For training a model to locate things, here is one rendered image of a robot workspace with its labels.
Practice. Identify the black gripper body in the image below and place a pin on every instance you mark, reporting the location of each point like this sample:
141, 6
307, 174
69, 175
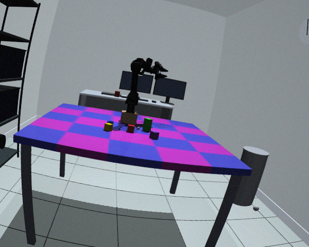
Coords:
152, 71

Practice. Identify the green block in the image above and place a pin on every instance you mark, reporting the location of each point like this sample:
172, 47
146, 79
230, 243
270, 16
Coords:
146, 127
147, 121

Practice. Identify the red block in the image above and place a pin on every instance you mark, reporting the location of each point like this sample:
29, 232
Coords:
130, 128

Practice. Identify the yellow cube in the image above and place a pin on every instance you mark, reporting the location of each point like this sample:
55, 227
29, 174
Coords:
108, 127

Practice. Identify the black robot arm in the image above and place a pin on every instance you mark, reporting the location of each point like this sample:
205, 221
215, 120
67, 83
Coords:
136, 67

